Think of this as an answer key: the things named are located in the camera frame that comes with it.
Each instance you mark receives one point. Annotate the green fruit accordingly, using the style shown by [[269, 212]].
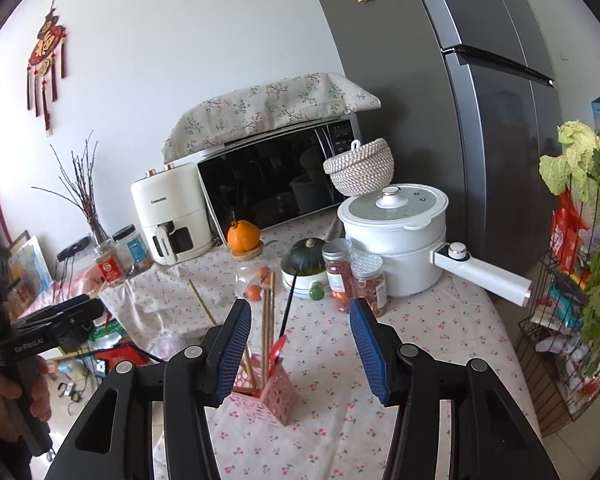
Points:
[[316, 291]]

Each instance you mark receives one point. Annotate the jar of red berries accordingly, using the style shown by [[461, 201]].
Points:
[[339, 275]]

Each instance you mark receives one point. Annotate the small orange tomato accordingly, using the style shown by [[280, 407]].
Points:
[[264, 275], [253, 292]]

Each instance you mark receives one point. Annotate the orange fruit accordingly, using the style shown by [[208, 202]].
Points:
[[242, 237]]

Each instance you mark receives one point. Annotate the white electric pot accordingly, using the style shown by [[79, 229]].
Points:
[[400, 240]]

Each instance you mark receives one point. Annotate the red snack packet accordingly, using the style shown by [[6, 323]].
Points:
[[567, 232]]

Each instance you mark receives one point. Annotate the white air fryer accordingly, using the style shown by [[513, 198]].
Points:
[[165, 210]]

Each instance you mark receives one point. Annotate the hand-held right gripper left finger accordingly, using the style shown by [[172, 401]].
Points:
[[232, 355]]

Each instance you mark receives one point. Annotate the napa cabbage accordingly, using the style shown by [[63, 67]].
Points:
[[575, 160]]

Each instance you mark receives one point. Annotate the black microwave oven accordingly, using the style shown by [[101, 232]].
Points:
[[270, 180]]

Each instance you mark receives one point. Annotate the long wooden chopstick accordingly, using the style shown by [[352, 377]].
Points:
[[202, 302]]

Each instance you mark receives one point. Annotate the dried branches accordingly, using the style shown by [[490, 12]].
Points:
[[82, 190]]

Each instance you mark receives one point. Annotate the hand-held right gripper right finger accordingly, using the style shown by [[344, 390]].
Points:
[[367, 350]]

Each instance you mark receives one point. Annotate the printed bamboo chopstick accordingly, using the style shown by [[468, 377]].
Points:
[[269, 325], [273, 315]]

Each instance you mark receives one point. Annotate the jar with blue label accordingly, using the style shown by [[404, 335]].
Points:
[[132, 250]]

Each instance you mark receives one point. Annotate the dark green pumpkin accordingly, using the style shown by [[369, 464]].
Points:
[[305, 257]]

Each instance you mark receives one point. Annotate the red spoon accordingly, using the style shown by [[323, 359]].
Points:
[[278, 350]]

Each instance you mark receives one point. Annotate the blue snack packet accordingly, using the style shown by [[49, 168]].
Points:
[[567, 305]]

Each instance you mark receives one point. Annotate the floral cloth cover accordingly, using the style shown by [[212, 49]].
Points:
[[265, 105]]

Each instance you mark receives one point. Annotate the clear glass jar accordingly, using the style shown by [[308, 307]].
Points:
[[247, 272]]

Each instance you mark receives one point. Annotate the cherry print tablecloth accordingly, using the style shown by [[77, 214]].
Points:
[[430, 330]]

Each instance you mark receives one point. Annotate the red knot wall ornament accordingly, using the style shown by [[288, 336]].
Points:
[[47, 45]]

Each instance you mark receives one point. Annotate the grey refrigerator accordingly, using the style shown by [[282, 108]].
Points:
[[430, 110]]

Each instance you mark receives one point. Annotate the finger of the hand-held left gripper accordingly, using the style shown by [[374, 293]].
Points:
[[72, 302], [80, 317]]

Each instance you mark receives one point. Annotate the pink perforated utensil basket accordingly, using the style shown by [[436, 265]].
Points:
[[280, 400]]

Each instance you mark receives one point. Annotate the framed picture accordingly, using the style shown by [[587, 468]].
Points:
[[30, 262]]

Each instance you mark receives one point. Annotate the jar of dried slices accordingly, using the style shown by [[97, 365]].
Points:
[[370, 285]]

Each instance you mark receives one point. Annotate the plain bamboo chopstick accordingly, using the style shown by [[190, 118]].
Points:
[[265, 330], [249, 370]]

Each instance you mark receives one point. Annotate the black chopstick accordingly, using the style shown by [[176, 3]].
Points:
[[290, 305]]

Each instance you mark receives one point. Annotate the black power strip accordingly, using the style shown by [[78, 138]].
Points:
[[74, 249]]

